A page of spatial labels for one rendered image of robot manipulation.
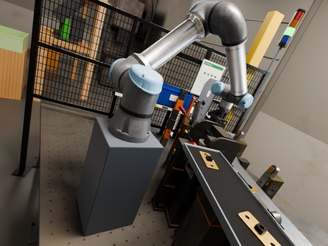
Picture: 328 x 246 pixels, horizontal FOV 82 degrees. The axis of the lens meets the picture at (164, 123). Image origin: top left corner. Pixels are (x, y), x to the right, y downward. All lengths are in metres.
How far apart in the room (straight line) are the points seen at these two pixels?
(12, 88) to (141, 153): 3.02
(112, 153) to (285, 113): 2.53
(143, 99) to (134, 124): 0.09
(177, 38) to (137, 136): 0.41
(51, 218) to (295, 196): 2.56
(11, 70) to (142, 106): 2.95
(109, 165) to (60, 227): 0.35
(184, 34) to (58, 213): 0.85
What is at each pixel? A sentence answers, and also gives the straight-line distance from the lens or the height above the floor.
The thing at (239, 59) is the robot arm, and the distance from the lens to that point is 0.86.
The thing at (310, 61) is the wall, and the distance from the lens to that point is 2.94.
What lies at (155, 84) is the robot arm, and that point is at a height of 1.30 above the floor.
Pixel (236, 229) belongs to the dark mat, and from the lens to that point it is 0.42.
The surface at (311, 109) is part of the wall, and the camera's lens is 2.79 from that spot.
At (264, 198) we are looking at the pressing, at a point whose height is 1.00.
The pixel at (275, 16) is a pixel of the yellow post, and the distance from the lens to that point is 2.02.
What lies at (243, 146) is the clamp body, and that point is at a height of 1.03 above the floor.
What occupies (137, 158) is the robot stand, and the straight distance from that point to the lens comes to 0.65.
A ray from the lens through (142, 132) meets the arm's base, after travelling 0.63.
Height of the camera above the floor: 1.41
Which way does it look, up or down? 20 degrees down
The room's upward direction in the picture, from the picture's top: 21 degrees clockwise
